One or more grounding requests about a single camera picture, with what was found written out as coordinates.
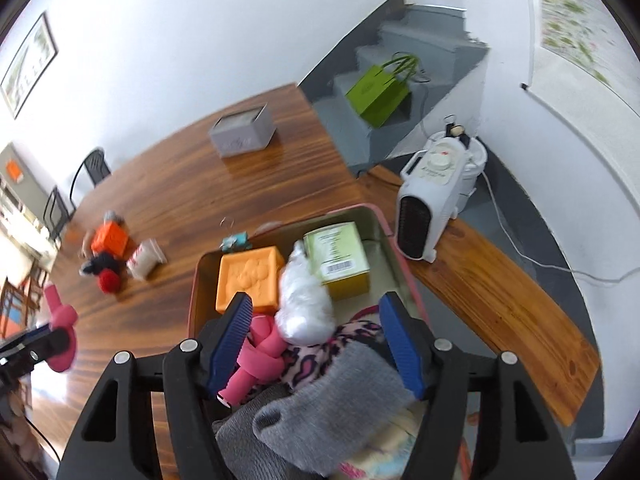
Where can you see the wooden desk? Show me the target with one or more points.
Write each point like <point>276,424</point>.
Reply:
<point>210,190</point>

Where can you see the white plastic bucket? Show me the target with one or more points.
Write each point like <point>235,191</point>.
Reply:
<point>477,160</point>

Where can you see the pink metal tin box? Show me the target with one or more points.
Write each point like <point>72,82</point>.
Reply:
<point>387,260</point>

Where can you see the green tea tin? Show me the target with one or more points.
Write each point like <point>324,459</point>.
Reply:
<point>340,255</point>

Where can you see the grey staircase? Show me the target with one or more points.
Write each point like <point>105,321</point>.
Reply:
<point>400,35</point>

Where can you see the pink leopard print cloth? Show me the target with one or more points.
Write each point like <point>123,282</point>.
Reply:
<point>320,360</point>

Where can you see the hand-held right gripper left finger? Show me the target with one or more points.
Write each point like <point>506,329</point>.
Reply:
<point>231,344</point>

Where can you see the wooden bench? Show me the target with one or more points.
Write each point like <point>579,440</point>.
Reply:
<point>500,300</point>

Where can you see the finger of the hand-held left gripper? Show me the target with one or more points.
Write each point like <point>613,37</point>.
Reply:
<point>46,345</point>

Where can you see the pale yellow printed cloth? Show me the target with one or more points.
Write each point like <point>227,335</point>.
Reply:
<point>385,440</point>

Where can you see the orange embossed foam block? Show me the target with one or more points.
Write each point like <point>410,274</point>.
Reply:
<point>250,277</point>

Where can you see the black metal chair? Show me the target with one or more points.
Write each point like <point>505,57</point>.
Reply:
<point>97,162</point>
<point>56,210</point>

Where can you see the orange toy cube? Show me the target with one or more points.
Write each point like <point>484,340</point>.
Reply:
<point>109,239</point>

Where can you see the white plastic bag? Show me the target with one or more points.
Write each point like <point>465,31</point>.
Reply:
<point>305,305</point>

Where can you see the white space heater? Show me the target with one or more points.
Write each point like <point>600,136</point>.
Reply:
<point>422,195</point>

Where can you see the dark blue sock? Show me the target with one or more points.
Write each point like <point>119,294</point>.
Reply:
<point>100,262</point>

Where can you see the floral wall poster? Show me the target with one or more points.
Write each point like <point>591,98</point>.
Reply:
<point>572,15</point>

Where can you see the red pompom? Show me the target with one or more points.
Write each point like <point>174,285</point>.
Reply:
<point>110,281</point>

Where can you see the grey knitted sock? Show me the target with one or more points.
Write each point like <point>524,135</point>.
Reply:
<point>340,395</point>

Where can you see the small teal clip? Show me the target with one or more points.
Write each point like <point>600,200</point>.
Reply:
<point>236,241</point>

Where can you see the framed wall picture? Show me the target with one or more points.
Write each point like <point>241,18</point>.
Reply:
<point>27,67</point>

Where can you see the pink twisted foam roller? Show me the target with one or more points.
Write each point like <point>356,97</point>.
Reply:
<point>260,355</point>

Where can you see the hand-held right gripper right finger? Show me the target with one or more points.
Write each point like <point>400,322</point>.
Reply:
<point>403,345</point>

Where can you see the grey tissue box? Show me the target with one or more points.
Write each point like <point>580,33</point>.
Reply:
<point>242,132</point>

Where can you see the green paper bag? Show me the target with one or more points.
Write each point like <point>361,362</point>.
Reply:
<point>377,92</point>

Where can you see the grey cabinet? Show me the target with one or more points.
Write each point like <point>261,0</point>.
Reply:
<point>20,195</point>

